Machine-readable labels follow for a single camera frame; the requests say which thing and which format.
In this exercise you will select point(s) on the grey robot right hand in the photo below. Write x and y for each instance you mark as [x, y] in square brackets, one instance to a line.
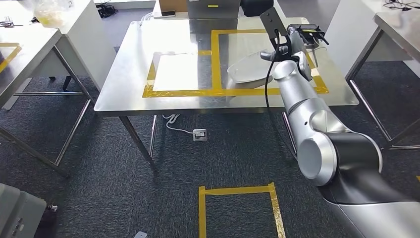
[295, 44]

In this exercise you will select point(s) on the white curved plastic part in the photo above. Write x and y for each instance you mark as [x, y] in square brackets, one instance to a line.
[246, 70]

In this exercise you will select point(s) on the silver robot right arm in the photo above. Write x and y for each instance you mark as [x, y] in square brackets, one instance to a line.
[302, 98]

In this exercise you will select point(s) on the steel workbench with tape squares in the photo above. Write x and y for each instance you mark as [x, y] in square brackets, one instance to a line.
[131, 82]

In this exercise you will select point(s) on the black remote controller with antennas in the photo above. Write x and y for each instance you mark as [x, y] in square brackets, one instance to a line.
[308, 29]

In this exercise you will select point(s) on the white desk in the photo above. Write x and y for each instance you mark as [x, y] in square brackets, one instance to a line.
[88, 39]
[279, 8]
[347, 29]

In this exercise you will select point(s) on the black soft case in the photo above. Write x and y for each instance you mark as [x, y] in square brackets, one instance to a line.
[256, 6]

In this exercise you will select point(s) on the large yellow bench tape square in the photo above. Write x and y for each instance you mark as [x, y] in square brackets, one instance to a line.
[215, 65]

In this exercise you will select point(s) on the silver metal box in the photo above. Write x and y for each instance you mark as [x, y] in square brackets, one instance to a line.
[213, 11]

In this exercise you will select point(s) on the small yellow bench tape rectangle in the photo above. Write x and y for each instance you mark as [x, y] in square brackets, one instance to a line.
[177, 93]

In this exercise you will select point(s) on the brown cardboard box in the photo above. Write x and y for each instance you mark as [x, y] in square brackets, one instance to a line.
[172, 5]

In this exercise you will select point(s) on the yellow floor tape square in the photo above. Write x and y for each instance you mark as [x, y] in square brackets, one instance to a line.
[201, 213]

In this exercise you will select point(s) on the clear plastic bag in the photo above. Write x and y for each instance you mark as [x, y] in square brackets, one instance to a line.
[51, 14]

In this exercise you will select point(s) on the steel table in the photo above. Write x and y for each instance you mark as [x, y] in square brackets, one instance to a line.
[32, 49]

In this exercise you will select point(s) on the pale grey machine housing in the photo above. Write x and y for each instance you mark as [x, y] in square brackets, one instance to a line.
[16, 213]

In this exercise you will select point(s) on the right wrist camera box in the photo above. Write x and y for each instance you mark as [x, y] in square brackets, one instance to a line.
[272, 21]

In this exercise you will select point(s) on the steel workbench frame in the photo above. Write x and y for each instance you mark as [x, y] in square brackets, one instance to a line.
[400, 29]

